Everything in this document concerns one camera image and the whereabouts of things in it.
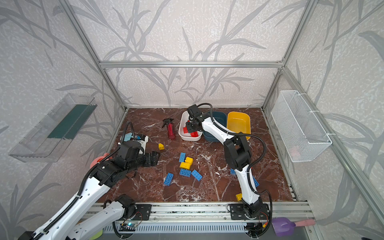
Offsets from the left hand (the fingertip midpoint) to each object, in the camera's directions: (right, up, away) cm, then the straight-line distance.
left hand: (156, 150), depth 75 cm
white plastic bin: (+10, +5, +29) cm, 31 cm away
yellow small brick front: (+43, -26, +4) cm, 50 cm away
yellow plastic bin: (+51, +14, +36) cm, 64 cm away
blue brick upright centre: (+11, -8, +19) cm, 23 cm away
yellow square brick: (+15, -10, +15) cm, 24 cm away
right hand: (+16, +13, +22) cm, 30 cm away
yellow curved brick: (+13, -12, +14) cm, 23 cm away
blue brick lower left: (+5, -18, +8) cm, 20 cm away
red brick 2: (+18, +6, +25) cm, 31 cm away
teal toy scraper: (-27, +4, +25) cm, 37 cm away
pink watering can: (-33, -6, +6) cm, 34 cm away
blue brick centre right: (+20, -16, +10) cm, 28 cm away
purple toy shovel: (+62, -35, -5) cm, 71 cm away
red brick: (+11, +8, +30) cm, 33 cm away
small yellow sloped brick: (-3, -2, +22) cm, 22 cm away
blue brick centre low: (+13, -16, +11) cm, 24 cm away
